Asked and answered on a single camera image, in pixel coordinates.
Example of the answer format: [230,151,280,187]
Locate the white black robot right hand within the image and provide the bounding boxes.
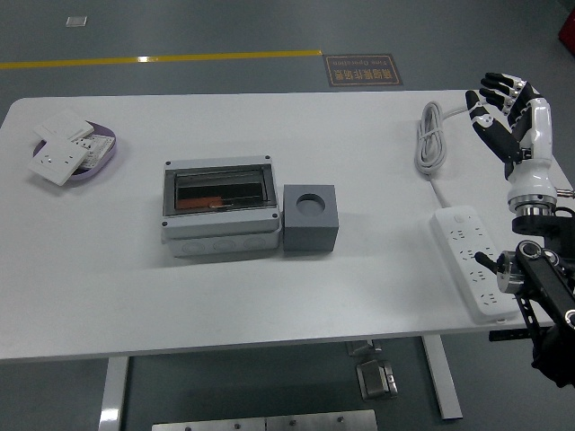
[464,71,558,207]

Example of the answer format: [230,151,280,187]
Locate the grey electrical box clear lid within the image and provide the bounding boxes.
[161,154,283,258]

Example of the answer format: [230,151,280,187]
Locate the orange cylinder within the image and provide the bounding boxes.
[176,196,224,210]

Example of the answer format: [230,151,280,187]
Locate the grey cube with round hole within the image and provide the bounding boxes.
[282,182,338,256]

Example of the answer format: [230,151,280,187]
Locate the metal floor socket box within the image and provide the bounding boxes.
[356,358,400,400]

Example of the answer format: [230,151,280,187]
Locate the white power strip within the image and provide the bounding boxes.
[431,205,522,324]

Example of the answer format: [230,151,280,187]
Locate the red object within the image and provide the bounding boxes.
[556,8,575,50]

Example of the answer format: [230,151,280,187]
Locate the black table control panel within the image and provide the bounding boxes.
[488,330,534,342]

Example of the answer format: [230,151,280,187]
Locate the brown floor sign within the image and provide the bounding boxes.
[323,53,404,87]

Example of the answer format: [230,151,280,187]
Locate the white table leg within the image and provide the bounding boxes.
[98,356,130,431]
[420,334,464,421]

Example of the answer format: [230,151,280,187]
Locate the yellow floor tape line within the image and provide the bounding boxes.
[0,48,323,71]

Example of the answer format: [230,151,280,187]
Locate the purple tray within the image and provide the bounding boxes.
[33,119,120,182]

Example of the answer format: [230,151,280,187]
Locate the white socket plate with holes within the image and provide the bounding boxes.
[71,133,116,171]

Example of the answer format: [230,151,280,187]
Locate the white coiled power cord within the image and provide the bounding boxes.
[413,101,471,210]

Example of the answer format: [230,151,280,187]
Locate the metal bracket under table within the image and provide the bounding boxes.
[344,340,384,357]

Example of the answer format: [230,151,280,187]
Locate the steel base plate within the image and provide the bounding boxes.
[151,416,268,431]
[265,409,378,431]

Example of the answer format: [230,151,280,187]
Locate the white wall switch plate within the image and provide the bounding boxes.
[31,108,95,141]

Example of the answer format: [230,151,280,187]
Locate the white wall socket plate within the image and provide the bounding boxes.
[25,136,90,186]

